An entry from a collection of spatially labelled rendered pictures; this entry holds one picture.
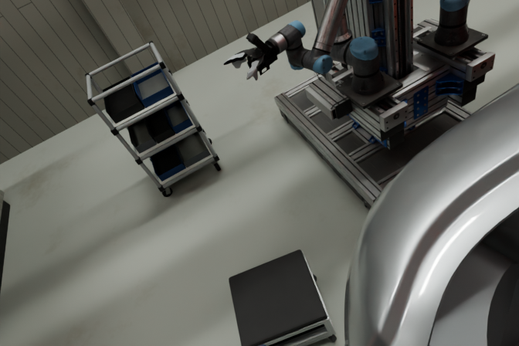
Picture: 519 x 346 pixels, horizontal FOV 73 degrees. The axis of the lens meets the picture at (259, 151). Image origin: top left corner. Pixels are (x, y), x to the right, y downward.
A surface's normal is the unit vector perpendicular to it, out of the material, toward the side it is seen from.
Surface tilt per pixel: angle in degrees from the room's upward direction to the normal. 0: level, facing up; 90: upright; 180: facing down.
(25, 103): 90
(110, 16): 90
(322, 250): 0
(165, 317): 0
